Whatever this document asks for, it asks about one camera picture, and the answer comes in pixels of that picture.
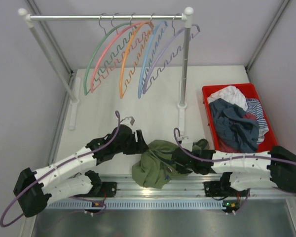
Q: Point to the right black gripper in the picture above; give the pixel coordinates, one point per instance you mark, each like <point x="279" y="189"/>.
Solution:
<point x="180" y="169"/>

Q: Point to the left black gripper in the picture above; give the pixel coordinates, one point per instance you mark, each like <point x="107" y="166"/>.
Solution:
<point x="138" y="147"/>

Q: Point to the green tank top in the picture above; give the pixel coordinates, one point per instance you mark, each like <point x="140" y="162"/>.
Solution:
<point x="155" y="168"/>

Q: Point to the green hanger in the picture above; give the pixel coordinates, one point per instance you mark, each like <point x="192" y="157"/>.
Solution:
<point x="113" y="62"/>

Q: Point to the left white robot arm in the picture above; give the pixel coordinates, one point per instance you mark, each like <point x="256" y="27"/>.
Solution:
<point x="36" y="189"/>

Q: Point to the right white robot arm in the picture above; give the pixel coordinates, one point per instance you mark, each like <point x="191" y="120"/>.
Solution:
<point x="242" y="171"/>

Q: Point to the pink hanger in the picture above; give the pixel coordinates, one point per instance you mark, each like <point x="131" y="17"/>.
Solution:
<point x="114" y="46"/>

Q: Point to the purple hanger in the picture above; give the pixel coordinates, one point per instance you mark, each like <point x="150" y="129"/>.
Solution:
<point x="146" y="77"/>

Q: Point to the blue hanger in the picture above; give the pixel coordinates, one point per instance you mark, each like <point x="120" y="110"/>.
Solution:
<point x="151" y="49"/>

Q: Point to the orange hanger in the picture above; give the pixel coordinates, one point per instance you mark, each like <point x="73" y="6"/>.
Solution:
<point x="126" y="78"/>

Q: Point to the white clothes rack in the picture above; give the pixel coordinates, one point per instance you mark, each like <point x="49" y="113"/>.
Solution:
<point x="186" y="17"/>

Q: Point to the navy blue garment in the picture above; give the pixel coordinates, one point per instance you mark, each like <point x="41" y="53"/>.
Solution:
<point x="221" y="110"/>

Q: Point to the white garment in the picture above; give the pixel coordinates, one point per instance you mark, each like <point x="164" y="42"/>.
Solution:
<point x="230" y="94"/>

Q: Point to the red plastic bin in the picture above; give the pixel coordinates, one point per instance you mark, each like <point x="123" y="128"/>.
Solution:
<point x="249" y="91"/>

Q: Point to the striped garment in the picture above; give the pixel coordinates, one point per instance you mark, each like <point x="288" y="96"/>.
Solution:
<point x="254" y="107"/>

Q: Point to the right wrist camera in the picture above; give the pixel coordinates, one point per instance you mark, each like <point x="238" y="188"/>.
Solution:
<point x="186" y="143"/>

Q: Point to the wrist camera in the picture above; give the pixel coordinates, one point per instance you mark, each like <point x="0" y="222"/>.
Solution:
<point x="186" y="143"/>
<point x="128" y="121"/>

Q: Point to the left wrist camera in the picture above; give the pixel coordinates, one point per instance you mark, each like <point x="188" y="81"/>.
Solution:
<point x="128" y="121"/>

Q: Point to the aluminium mounting rail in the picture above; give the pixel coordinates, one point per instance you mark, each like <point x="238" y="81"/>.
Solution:
<point x="227" y="185"/>

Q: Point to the slotted cable duct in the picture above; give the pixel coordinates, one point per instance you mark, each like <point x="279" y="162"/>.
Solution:
<point x="149" y="204"/>

